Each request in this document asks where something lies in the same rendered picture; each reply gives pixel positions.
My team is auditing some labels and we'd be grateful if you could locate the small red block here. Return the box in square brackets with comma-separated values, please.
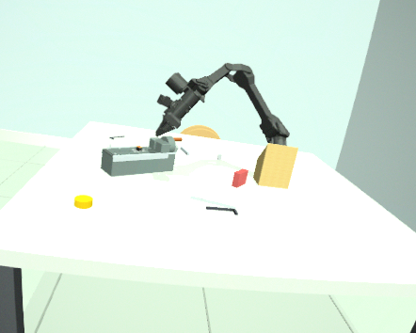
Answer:
[232, 169, 248, 188]

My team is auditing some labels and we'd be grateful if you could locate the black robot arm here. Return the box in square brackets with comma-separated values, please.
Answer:
[156, 63, 290, 146]

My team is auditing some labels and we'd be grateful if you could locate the yellow short cylinder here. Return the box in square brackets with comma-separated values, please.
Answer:
[73, 195, 93, 209]

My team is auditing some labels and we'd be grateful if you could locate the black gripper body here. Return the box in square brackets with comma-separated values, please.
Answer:
[163, 99, 191, 129]

